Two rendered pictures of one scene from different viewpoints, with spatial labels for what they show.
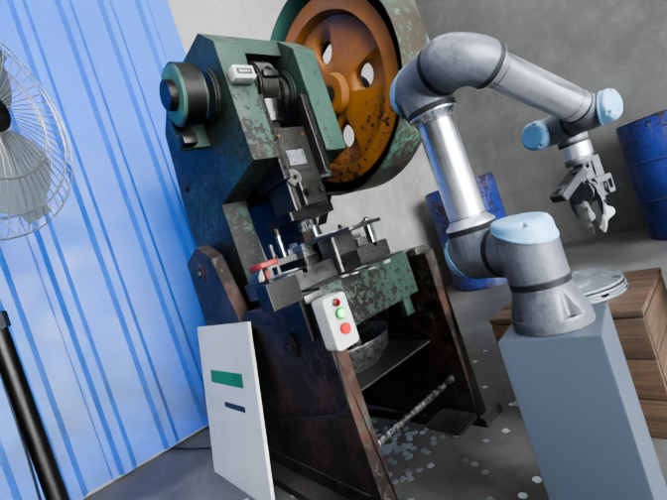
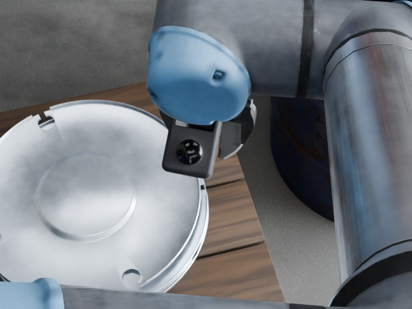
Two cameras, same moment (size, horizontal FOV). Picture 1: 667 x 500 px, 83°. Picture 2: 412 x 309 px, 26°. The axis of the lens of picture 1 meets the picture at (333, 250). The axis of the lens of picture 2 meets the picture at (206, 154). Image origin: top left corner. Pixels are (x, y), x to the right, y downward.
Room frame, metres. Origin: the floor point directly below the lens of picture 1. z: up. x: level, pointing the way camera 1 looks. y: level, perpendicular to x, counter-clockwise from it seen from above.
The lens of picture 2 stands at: (0.83, -0.27, 1.37)
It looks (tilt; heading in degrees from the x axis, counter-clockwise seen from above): 59 degrees down; 297
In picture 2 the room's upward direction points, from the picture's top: straight up
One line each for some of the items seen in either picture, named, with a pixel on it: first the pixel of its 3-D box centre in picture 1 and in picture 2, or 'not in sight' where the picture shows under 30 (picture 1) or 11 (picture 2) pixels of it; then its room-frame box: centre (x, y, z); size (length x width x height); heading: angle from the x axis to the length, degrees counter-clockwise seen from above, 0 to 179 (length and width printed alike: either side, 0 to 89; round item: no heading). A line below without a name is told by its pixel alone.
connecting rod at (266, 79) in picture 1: (265, 110); not in sight; (1.36, 0.07, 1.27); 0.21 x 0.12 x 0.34; 39
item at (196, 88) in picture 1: (193, 103); not in sight; (1.22, 0.27, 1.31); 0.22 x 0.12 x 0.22; 39
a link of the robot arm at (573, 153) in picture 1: (576, 153); not in sight; (1.07, -0.73, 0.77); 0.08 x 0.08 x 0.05
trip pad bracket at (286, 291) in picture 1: (286, 312); not in sight; (0.99, 0.17, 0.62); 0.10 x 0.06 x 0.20; 129
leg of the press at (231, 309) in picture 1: (258, 359); not in sight; (1.30, 0.37, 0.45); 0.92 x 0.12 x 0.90; 39
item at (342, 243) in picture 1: (345, 248); not in sight; (1.23, -0.04, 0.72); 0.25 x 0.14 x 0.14; 39
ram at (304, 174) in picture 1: (292, 169); not in sight; (1.33, 0.04, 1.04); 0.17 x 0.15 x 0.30; 39
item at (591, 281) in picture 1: (568, 284); (86, 195); (1.22, -0.68, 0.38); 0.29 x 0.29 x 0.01
